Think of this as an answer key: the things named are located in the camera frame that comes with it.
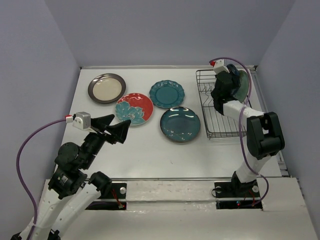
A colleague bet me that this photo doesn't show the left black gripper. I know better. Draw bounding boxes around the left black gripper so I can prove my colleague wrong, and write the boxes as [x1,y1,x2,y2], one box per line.
[82,113,133,168]

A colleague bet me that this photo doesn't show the light green flower plate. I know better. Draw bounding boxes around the light green flower plate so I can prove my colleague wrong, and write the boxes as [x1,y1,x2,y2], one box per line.
[233,70,250,103]

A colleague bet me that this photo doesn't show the red plate with teal flower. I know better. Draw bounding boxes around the red plate with teal flower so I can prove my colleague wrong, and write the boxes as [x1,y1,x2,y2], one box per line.
[115,93,154,127]

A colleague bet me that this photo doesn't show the cream plate with brown rim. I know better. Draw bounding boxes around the cream plate with brown rim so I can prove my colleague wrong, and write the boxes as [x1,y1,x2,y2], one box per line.
[87,73,127,105]

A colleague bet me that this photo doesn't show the dark teal blossom plate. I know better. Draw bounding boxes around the dark teal blossom plate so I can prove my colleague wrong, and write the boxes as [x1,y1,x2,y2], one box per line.
[159,106,201,143]

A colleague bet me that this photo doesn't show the teal scalloped plate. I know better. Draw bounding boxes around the teal scalloped plate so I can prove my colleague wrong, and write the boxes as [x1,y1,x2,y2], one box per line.
[149,80,185,109]

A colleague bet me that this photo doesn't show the dark blue square plate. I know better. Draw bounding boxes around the dark blue square plate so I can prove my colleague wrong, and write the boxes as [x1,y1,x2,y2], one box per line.
[226,63,240,76]

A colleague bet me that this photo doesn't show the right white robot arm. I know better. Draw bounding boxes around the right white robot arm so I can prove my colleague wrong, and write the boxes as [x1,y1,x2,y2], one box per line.
[211,71,285,196]

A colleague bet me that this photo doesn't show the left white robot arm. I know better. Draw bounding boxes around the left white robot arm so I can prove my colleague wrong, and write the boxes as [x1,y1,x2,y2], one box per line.
[11,112,131,240]

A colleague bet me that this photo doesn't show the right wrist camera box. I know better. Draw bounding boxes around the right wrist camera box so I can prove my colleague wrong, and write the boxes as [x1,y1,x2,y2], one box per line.
[209,59,229,74]

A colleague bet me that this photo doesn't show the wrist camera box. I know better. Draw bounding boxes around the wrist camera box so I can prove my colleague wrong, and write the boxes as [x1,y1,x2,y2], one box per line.
[209,59,229,74]
[64,111,92,132]

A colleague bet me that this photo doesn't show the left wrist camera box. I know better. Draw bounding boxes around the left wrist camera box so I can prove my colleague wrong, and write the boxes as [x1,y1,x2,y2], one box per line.
[64,111,92,132]

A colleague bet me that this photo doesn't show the black wire dish rack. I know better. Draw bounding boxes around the black wire dish rack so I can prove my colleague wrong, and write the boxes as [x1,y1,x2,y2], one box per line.
[195,69,253,140]

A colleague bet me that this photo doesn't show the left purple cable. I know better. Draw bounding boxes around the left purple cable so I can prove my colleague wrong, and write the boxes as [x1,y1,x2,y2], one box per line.
[15,117,68,240]

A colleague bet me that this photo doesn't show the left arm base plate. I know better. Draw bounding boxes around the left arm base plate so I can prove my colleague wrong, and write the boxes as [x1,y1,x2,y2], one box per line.
[86,181,127,211]

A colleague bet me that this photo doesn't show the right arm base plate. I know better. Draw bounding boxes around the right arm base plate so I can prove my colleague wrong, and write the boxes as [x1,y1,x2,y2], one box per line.
[211,181,263,210]

